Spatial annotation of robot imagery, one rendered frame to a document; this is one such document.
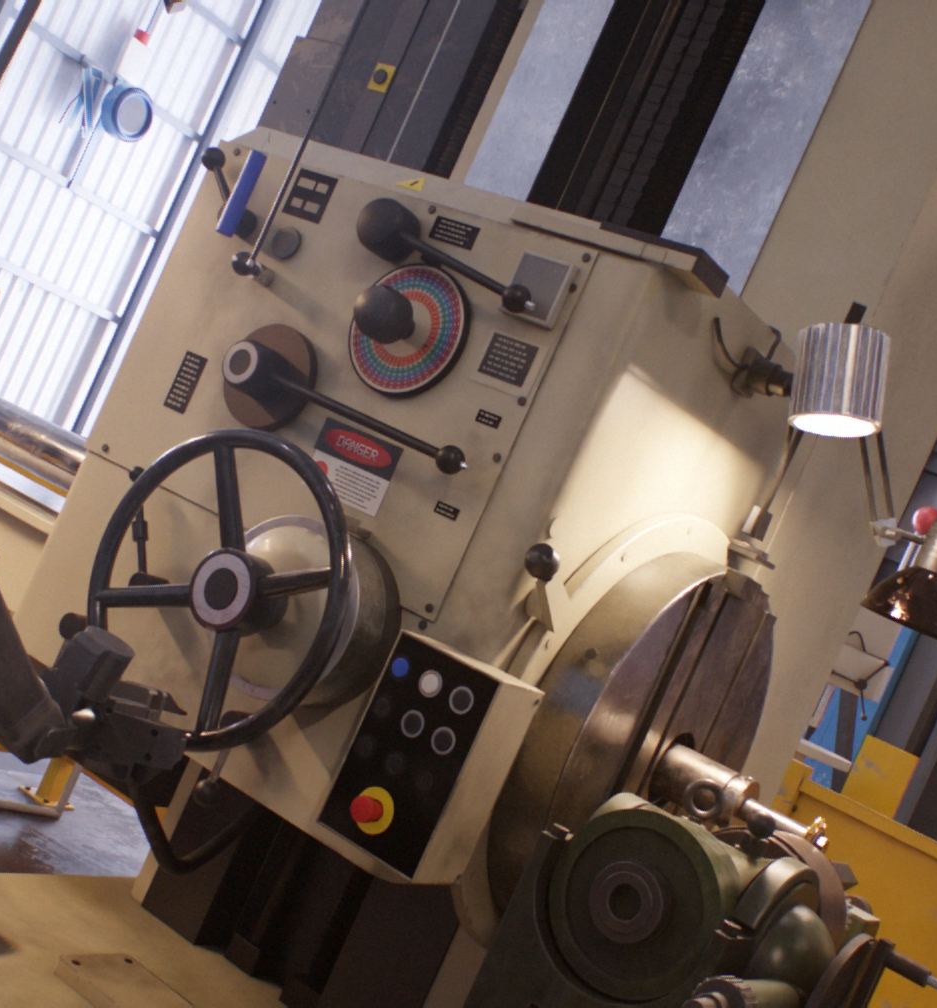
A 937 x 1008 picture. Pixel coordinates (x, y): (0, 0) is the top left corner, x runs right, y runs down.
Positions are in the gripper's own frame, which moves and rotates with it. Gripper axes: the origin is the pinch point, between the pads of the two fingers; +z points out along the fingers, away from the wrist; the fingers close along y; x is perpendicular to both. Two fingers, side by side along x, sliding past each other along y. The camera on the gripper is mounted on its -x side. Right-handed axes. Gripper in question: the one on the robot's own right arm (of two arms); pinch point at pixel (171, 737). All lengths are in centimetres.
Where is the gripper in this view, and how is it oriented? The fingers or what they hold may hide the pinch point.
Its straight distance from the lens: 175.4
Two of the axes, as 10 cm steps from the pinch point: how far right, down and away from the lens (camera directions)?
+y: 2.5, -9.6, 1.0
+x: -8.2, -1.6, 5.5
